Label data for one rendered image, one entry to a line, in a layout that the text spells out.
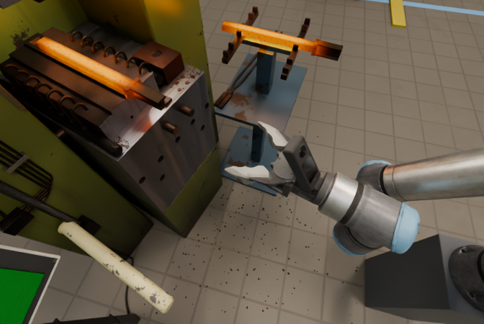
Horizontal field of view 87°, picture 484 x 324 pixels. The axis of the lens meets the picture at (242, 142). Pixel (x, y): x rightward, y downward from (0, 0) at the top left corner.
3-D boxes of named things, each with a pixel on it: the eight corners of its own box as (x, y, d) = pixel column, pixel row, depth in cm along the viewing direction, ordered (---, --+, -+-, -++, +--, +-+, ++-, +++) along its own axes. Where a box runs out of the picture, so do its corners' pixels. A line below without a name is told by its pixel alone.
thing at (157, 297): (177, 297, 76) (173, 297, 71) (166, 315, 73) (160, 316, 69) (76, 220, 88) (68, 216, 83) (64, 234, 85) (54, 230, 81)
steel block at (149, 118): (216, 144, 119) (204, 71, 81) (163, 214, 101) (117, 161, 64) (128, 99, 134) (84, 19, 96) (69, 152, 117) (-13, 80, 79)
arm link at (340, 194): (348, 213, 45) (364, 171, 49) (322, 200, 46) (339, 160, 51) (333, 226, 53) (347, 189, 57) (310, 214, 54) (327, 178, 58)
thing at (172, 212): (222, 183, 158) (216, 145, 119) (185, 238, 141) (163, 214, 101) (154, 145, 174) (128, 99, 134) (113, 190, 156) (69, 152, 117)
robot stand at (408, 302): (408, 271, 132) (511, 250, 82) (412, 320, 121) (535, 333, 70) (364, 259, 135) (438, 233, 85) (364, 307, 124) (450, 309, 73)
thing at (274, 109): (306, 71, 121) (307, 68, 120) (282, 136, 101) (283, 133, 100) (248, 56, 127) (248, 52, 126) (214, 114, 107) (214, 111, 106)
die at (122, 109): (160, 93, 76) (152, 70, 69) (110, 141, 67) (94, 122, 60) (66, 47, 88) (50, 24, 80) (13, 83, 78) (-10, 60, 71)
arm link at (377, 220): (392, 261, 50) (422, 253, 41) (330, 228, 53) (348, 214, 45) (402, 219, 54) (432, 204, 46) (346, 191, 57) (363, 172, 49)
